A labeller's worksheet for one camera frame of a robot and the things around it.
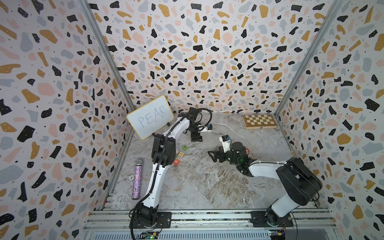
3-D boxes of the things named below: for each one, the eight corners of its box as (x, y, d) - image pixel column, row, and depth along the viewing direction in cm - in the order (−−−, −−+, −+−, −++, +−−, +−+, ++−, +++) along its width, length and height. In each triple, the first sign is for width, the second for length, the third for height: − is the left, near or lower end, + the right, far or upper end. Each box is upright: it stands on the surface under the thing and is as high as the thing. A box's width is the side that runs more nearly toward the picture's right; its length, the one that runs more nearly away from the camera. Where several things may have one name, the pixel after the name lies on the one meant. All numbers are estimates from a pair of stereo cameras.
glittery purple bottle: (133, 200, 82) (131, 198, 79) (137, 162, 96) (135, 159, 93) (140, 199, 82) (138, 197, 79) (143, 161, 97) (141, 158, 94)
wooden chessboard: (245, 129, 114) (246, 126, 112) (242, 116, 123) (243, 114, 121) (276, 129, 115) (277, 127, 113) (271, 116, 124) (272, 114, 121)
